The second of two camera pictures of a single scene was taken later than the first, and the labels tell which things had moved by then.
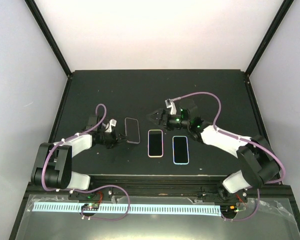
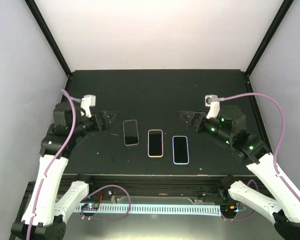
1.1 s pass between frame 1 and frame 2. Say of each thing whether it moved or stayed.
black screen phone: stayed
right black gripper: moved
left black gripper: moved
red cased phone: stayed
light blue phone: stayed
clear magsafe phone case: stayed
